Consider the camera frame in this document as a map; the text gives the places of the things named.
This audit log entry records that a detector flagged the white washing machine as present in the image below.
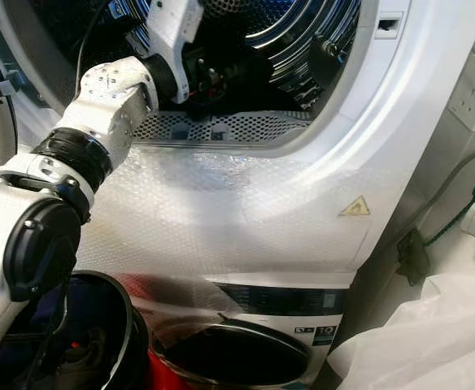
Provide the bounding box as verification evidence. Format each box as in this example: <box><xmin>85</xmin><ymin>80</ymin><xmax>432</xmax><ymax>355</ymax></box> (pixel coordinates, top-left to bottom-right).
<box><xmin>117</xmin><ymin>272</ymin><xmax>348</xmax><ymax>390</ymax></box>

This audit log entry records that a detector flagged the grey perforated lint filter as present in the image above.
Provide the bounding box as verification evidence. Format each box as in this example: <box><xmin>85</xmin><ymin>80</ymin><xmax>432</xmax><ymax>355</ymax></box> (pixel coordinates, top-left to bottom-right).
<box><xmin>133</xmin><ymin>109</ymin><xmax>313</xmax><ymax>145</ymax></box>

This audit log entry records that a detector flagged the shiny steel dryer drum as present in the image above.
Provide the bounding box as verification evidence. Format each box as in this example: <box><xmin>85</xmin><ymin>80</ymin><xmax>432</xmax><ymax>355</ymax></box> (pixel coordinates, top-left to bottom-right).
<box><xmin>26</xmin><ymin>0</ymin><xmax>364</xmax><ymax>115</ymax></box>

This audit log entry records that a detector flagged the clear bubble wrap sheet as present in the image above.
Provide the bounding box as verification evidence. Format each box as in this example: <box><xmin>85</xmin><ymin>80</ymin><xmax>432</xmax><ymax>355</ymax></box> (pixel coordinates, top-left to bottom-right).
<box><xmin>83</xmin><ymin>150</ymin><xmax>381</xmax><ymax>284</ymax></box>

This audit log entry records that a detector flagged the white tumble dryer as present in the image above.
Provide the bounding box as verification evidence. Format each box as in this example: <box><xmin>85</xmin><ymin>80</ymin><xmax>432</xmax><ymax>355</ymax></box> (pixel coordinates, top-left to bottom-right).
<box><xmin>0</xmin><ymin>0</ymin><xmax>470</xmax><ymax>297</ymax></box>

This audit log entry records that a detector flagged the yellow triangle warning sticker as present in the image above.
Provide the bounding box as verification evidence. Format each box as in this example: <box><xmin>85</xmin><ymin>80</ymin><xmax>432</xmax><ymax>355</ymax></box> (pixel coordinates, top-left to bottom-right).
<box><xmin>338</xmin><ymin>195</ymin><xmax>371</xmax><ymax>218</ymax></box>

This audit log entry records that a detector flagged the black washer control panel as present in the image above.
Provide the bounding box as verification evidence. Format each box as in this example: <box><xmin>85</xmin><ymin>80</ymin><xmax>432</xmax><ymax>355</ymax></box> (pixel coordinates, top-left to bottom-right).
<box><xmin>217</xmin><ymin>281</ymin><xmax>346</xmax><ymax>319</ymax></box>

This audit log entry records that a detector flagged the round dark washer door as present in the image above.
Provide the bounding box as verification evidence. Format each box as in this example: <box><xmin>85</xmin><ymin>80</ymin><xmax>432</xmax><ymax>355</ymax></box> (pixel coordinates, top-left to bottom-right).
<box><xmin>155</xmin><ymin>315</ymin><xmax>313</xmax><ymax>390</ymax></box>

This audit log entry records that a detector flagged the black round bin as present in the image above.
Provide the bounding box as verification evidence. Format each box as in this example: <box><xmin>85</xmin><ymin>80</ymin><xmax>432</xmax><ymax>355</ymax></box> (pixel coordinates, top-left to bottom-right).
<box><xmin>0</xmin><ymin>271</ymin><xmax>150</xmax><ymax>390</ymax></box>

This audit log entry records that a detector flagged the red plastic basin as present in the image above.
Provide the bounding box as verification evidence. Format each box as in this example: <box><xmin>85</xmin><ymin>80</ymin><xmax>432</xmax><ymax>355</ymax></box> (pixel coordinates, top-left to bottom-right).
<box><xmin>146</xmin><ymin>348</ymin><xmax>185</xmax><ymax>390</ymax></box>

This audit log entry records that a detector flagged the white plastic bag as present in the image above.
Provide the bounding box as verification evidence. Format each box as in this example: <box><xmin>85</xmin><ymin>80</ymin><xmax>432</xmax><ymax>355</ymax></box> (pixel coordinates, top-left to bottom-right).
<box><xmin>325</xmin><ymin>271</ymin><xmax>475</xmax><ymax>390</ymax></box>

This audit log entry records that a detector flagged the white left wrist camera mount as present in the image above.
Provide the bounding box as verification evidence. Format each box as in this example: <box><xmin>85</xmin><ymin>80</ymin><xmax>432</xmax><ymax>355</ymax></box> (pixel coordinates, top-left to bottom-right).
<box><xmin>146</xmin><ymin>0</ymin><xmax>207</xmax><ymax>104</ymax></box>

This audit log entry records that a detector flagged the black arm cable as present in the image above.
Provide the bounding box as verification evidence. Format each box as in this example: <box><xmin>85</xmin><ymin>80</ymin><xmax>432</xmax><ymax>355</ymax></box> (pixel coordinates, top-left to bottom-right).
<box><xmin>74</xmin><ymin>0</ymin><xmax>113</xmax><ymax>100</ymax></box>

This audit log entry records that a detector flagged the grey power cable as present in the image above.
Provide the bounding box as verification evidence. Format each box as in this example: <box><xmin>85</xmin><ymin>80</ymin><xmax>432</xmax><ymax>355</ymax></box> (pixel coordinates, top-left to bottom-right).
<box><xmin>399</xmin><ymin>146</ymin><xmax>475</xmax><ymax>246</ymax></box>

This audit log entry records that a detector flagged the black metal bracket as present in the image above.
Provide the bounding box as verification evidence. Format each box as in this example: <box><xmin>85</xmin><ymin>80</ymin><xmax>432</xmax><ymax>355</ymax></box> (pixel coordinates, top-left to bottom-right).
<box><xmin>397</xmin><ymin>228</ymin><xmax>434</xmax><ymax>288</ymax></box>

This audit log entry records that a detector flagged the green cable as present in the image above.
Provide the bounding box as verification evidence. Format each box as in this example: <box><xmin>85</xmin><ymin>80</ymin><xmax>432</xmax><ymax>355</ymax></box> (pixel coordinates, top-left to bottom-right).
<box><xmin>423</xmin><ymin>156</ymin><xmax>475</xmax><ymax>247</ymax></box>

